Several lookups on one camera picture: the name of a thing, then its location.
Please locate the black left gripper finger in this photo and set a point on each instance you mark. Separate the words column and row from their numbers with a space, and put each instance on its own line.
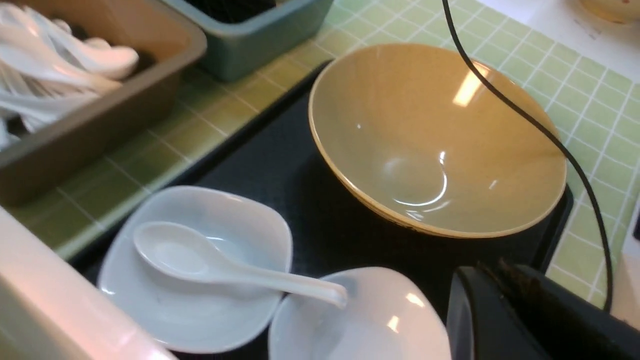
column 512, row 312

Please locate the tan noodle bowl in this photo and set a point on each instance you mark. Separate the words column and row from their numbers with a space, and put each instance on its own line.
column 410, row 131

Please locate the white ceramic soup spoon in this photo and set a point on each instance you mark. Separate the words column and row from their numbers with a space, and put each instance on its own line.
column 183, row 253

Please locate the black serving tray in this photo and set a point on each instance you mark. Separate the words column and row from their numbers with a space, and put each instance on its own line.
column 268, row 197

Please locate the blue plastic chopstick bin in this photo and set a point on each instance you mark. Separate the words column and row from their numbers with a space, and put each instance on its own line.
column 235, row 50

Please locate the grey plastic spoon bin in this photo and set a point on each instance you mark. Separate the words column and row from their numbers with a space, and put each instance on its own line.
column 167, row 44

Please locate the large white plastic tub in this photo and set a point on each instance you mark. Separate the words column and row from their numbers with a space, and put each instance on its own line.
column 48, row 311

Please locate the pile of white spoons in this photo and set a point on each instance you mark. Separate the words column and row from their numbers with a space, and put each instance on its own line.
column 47, row 72

